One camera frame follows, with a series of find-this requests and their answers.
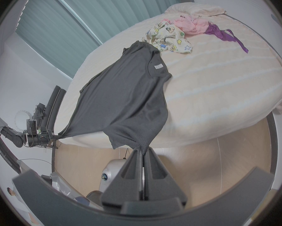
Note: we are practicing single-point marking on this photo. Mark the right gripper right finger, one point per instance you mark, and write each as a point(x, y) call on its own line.
point(164, 192)

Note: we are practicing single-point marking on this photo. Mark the white printed pyjama garment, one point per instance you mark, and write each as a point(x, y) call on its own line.
point(169, 36)

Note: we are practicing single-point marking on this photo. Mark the cream pillow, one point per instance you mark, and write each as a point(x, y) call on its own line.
point(197, 8)

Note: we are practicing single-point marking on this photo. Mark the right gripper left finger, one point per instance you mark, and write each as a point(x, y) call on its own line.
point(124, 192)

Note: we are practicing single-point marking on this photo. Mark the purple garment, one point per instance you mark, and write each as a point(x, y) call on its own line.
point(216, 32)

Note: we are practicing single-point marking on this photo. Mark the black padded chair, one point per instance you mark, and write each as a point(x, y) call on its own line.
point(55, 107)

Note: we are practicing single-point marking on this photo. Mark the black T-shirt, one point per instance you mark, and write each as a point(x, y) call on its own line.
point(122, 90)

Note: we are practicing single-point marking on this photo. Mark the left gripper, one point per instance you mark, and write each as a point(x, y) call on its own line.
point(45, 139)

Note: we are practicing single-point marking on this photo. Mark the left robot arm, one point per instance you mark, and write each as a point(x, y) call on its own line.
point(16, 138)

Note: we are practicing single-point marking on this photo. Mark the pink garment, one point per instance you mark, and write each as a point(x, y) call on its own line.
point(192, 26)

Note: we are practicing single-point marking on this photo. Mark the blue-green curtain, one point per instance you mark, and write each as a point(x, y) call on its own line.
point(122, 6)
point(56, 32)

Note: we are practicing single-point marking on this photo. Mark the bed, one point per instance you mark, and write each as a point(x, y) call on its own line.
point(214, 90)

